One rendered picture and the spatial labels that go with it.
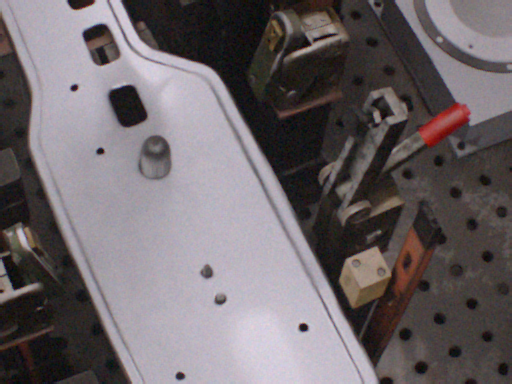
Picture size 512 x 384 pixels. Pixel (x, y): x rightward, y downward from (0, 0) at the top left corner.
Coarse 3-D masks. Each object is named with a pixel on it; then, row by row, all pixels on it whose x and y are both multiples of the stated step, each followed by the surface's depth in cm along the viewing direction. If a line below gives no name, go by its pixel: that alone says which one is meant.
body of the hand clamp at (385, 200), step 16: (384, 192) 124; (400, 192) 124; (320, 208) 129; (336, 208) 124; (384, 208) 123; (400, 208) 124; (320, 224) 131; (336, 224) 125; (352, 224) 122; (368, 224) 124; (384, 224) 126; (320, 240) 133; (336, 240) 127; (352, 240) 126; (368, 240) 128; (384, 240) 130; (320, 256) 138; (336, 256) 129; (336, 272) 132; (336, 288) 139
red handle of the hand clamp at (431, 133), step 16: (448, 112) 117; (464, 112) 117; (432, 128) 118; (448, 128) 117; (400, 144) 120; (416, 144) 119; (432, 144) 118; (400, 160) 119; (384, 176) 121; (336, 192) 122
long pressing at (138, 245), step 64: (0, 0) 137; (64, 0) 137; (64, 64) 133; (128, 64) 134; (192, 64) 134; (64, 128) 130; (128, 128) 130; (192, 128) 131; (64, 192) 127; (128, 192) 127; (192, 192) 128; (256, 192) 128; (128, 256) 124; (192, 256) 125; (256, 256) 125; (128, 320) 121; (192, 320) 122; (256, 320) 122; (320, 320) 123
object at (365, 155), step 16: (384, 96) 109; (352, 112) 108; (368, 112) 109; (384, 112) 109; (400, 112) 109; (352, 128) 108; (368, 128) 108; (384, 128) 109; (400, 128) 109; (352, 144) 115; (368, 144) 115; (384, 144) 111; (352, 160) 118; (368, 160) 113; (384, 160) 114; (336, 176) 120; (352, 176) 119; (368, 176) 116; (352, 192) 118; (368, 192) 119
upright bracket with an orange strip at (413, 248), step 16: (416, 224) 109; (432, 224) 106; (416, 240) 111; (432, 240) 108; (400, 256) 116; (416, 256) 112; (400, 272) 118; (416, 272) 114; (400, 288) 119; (384, 304) 126; (400, 304) 121; (384, 320) 128; (368, 336) 135; (384, 336) 130; (368, 352) 137
